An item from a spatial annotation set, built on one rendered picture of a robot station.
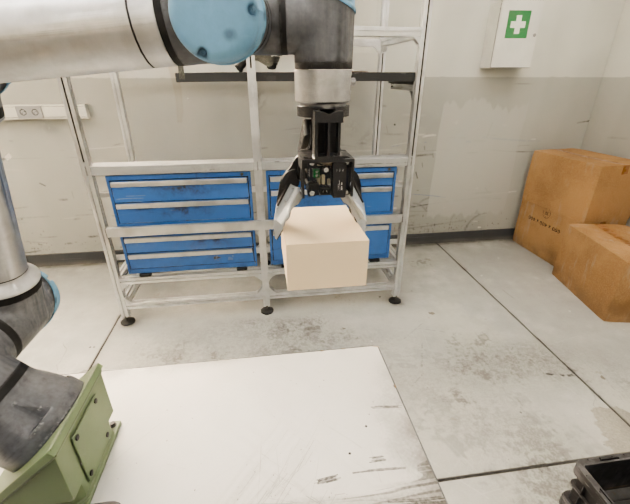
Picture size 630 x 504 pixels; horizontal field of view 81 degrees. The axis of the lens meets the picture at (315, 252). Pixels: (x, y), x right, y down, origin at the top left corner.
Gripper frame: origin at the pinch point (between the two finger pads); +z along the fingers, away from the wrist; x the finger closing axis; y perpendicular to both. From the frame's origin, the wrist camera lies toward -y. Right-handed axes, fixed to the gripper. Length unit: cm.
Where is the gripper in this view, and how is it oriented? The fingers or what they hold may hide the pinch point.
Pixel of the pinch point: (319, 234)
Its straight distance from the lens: 60.9
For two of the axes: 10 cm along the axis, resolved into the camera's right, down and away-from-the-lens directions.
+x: 9.9, -0.6, 1.2
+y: 1.3, 4.4, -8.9
